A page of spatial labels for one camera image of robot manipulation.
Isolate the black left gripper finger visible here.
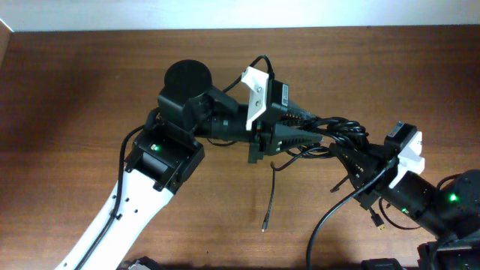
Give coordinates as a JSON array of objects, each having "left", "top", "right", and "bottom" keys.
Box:
[
  {"left": 280, "top": 102, "right": 318, "bottom": 122},
  {"left": 264, "top": 124, "right": 323, "bottom": 155}
]

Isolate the right camera black cable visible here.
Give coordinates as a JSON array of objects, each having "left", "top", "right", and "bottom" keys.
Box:
[{"left": 305, "top": 157, "right": 398, "bottom": 270}]

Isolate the left camera black cable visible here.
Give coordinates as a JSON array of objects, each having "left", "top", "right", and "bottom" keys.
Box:
[{"left": 73, "top": 54, "right": 275, "bottom": 270}]

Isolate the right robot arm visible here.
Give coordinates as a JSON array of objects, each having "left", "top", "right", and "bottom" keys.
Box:
[{"left": 330, "top": 121, "right": 479, "bottom": 269}]

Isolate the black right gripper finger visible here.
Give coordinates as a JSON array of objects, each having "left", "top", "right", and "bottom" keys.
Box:
[
  {"left": 361, "top": 141, "right": 390, "bottom": 158},
  {"left": 328, "top": 143, "right": 386, "bottom": 190}
]

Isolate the camera black cable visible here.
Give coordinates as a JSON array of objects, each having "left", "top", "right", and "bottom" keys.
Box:
[
  {"left": 73, "top": 54, "right": 275, "bottom": 270},
  {"left": 305, "top": 157, "right": 398, "bottom": 270}
]

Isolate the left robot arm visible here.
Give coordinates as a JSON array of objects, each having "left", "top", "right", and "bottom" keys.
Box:
[{"left": 60, "top": 59, "right": 323, "bottom": 269}]

